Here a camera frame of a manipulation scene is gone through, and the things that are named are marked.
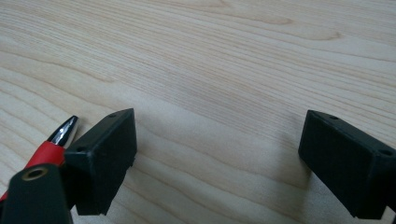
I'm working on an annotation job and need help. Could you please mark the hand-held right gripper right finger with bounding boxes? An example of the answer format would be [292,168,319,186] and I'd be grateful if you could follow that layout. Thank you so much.
[298,109,396,220]

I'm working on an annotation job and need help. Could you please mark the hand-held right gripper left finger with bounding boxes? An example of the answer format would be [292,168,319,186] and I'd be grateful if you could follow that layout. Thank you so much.
[62,107,138,217]

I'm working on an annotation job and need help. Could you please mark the red pen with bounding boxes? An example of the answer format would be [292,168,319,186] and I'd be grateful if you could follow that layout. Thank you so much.
[0,115,79,203]

